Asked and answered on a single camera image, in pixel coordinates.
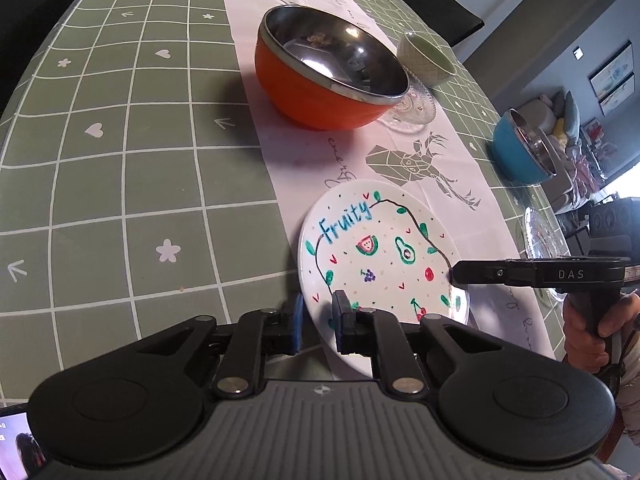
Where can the small green ceramic bowl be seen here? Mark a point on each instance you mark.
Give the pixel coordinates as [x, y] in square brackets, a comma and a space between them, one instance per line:
[425, 62]

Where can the person's right forearm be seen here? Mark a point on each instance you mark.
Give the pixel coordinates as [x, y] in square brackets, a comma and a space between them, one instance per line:
[627, 425]

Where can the floral painted glass plate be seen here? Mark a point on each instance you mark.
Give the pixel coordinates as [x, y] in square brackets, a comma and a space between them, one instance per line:
[542, 240]

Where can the white deer-print table runner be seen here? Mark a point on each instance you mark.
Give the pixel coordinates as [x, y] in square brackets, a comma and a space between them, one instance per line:
[310, 160]

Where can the white fruit-painted plate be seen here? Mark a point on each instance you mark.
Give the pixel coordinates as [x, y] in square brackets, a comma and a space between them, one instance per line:
[380, 260]

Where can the smartphone with lit screen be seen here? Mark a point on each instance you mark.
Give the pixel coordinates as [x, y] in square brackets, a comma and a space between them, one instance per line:
[20, 440]

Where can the person's right hand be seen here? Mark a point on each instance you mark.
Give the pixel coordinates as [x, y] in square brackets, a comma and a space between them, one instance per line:
[582, 345]

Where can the black dining chair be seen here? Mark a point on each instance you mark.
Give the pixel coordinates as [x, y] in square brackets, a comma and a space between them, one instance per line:
[440, 5]

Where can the green checked tablecloth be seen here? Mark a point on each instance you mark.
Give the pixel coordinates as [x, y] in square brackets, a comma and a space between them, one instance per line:
[125, 160]

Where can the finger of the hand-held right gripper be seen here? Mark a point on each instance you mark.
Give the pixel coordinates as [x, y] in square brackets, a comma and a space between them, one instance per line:
[485, 272]

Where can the wall light switch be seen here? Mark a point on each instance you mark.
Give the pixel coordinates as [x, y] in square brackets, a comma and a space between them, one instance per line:
[578, 53]

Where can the clear patterned glass plate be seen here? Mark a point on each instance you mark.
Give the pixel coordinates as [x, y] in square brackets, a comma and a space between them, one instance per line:
[416, 110]

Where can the blue steel-lined bowl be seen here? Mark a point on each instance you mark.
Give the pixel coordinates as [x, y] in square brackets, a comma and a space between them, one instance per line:
[515, 155]

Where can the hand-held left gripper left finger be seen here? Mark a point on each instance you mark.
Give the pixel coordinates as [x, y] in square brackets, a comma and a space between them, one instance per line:
[296, 325]

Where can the framed wall picture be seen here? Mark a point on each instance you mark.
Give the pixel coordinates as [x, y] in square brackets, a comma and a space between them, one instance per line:
[620, 95]
[612, 67]

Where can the orange steel-lined bowl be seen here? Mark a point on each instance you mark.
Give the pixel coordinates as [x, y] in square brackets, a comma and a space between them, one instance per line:
[300, 90]

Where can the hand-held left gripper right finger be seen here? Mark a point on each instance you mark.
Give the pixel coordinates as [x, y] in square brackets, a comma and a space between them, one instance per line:
[341, 322]

